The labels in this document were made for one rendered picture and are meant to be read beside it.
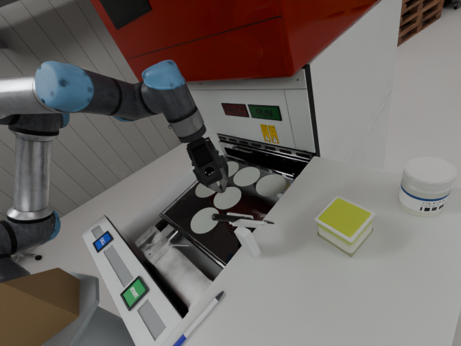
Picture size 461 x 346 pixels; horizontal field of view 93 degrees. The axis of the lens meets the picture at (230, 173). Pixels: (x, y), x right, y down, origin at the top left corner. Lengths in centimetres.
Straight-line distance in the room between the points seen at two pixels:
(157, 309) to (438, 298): 50
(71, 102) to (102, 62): 258
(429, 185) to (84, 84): 60
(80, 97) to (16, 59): 265
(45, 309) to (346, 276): 80
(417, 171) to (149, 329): 60
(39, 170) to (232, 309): 71
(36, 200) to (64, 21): 232
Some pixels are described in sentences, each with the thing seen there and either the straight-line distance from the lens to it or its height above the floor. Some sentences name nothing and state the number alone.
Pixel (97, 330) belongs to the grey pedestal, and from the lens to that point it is 106.
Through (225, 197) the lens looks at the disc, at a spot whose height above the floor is 90.
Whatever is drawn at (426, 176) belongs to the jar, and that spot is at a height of 106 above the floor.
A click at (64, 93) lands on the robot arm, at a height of 138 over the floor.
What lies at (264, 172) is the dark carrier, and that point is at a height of 90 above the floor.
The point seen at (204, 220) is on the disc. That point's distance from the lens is 73.
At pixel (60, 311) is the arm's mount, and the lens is 92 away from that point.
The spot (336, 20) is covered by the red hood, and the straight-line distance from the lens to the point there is 70.
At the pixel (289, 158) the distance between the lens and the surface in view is 75.
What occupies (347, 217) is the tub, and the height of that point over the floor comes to 103.
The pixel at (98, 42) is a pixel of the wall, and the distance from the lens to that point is 303.
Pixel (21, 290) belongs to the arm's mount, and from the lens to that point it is 85.
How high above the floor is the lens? 141
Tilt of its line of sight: 37 degrees down
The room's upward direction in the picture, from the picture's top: 25 degrees counter-clockwise
